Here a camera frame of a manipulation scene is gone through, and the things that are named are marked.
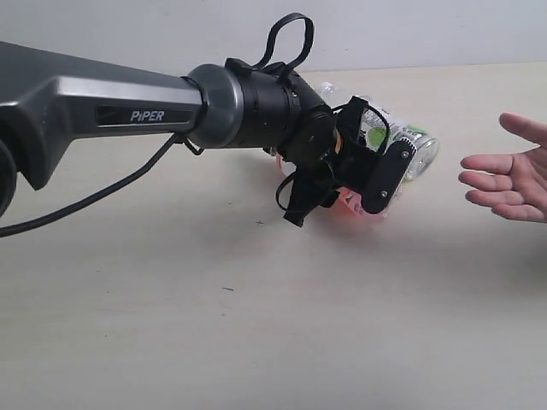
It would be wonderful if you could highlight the person's open hand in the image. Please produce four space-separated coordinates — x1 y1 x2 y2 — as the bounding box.
458 112 546 224

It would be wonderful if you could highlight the pink peach drink bottle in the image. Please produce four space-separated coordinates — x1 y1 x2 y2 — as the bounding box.
275 154 389 221

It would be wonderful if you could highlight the black cable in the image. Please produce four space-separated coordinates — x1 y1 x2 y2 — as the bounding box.
0 12 391 238

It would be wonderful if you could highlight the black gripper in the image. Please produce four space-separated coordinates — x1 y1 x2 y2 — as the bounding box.
275 96 417 227

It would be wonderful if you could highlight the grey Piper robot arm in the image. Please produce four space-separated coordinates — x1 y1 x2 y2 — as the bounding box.
1 43 417 226

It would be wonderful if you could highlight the lime drink bottle white label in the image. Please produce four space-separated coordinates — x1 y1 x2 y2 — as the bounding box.
316 80 441 185

